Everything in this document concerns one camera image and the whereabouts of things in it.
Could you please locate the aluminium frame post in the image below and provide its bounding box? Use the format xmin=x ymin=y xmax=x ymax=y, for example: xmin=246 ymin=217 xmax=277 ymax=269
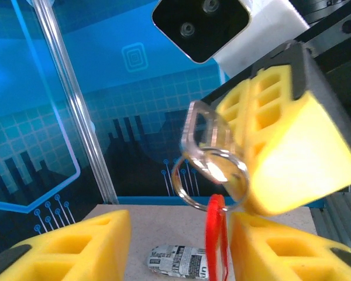
xmin=32 ymin=0 xmax=119 ymax=205

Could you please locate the red plastic key tag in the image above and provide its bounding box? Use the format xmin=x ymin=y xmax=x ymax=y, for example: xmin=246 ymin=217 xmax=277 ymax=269
xmin=204 ymin=193 xmax=230 ymax=281

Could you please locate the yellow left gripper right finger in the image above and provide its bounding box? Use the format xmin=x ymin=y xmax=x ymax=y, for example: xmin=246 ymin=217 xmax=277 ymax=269
xmin=228 ymin=211 xmax=351 ymax=281

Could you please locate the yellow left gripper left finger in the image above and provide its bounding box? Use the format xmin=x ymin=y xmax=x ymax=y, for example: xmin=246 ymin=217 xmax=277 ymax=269
xmin=0 ymin=209 xmax=132 ymax=281

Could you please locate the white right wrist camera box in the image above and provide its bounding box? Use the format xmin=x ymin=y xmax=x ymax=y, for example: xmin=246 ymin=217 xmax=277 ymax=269
xmin=151 ymin=0 xmax=311 ymax=78

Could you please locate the newspaper print pouch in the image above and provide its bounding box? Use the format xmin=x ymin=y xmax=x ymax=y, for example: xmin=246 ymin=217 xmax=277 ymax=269
xmin=147 ymin=244 xmax=211 ymax=280

